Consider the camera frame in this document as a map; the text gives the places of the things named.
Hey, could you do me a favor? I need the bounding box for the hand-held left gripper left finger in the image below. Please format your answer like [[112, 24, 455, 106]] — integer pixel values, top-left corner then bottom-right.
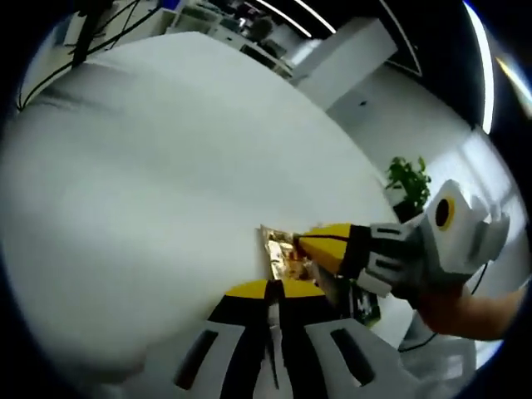
[[143, 278, 269, 399]]

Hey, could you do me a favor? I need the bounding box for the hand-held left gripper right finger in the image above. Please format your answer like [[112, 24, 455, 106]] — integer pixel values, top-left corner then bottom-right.
[[278, 280, 417, 399]]

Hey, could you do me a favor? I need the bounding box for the black green skincare sachet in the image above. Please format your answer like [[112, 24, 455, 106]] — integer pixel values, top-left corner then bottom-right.
[[332, 278, 382, 332]]

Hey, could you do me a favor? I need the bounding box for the gold foil skincare sachet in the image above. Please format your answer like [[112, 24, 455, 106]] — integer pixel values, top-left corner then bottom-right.
[[259, 224, 329, 292]]

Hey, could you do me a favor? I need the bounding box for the green potted plant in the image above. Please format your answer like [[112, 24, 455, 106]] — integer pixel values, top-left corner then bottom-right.
[[385, 155, 433, 218]]

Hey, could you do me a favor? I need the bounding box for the ceiling light strip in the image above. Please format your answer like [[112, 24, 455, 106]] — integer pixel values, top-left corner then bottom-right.
[[465, 2, 497, 135]]

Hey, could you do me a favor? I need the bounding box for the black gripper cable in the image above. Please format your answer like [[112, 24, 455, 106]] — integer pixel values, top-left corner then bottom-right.
[[397, 260, 490, 353]]

